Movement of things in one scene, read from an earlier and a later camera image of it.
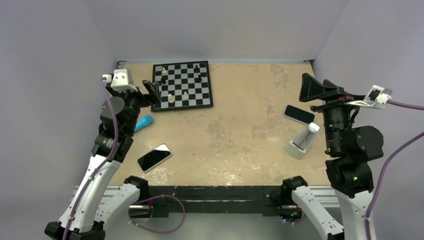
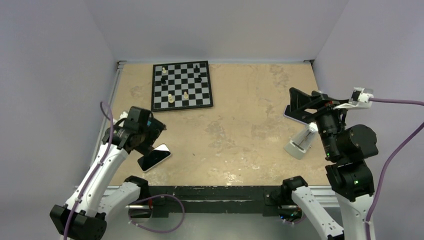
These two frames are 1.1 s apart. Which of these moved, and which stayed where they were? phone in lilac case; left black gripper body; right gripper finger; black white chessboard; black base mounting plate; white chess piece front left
Moved: left black gripper body; right gripper finger
Stayed: black base mounting plate; black white chessboard; phone in lilac case; white chess piece front left
